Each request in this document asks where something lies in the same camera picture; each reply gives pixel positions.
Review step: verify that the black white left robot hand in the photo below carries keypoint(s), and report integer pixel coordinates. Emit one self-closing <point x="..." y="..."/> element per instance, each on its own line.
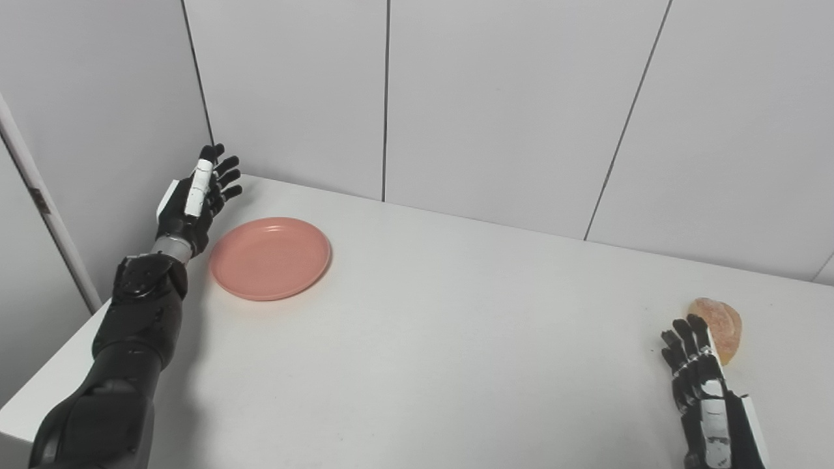
<point x="186" y="225"/>

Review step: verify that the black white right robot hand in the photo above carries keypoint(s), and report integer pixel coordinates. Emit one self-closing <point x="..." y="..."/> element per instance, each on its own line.
<point x="736" y="436"/>

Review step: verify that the pink round plate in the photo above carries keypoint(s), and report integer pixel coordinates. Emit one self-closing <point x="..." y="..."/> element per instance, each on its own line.
<point x="270" y="259"/>

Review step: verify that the golden bread roll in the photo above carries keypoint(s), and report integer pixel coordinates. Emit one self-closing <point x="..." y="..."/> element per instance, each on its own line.
<point x="724" y="326"/>

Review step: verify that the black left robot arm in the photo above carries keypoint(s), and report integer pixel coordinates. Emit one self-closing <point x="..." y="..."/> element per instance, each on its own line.
<point x="130" y="339"/>

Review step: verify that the white vertical frame post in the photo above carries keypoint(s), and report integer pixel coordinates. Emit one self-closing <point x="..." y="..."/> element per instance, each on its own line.
<point x="45" y="215"/>

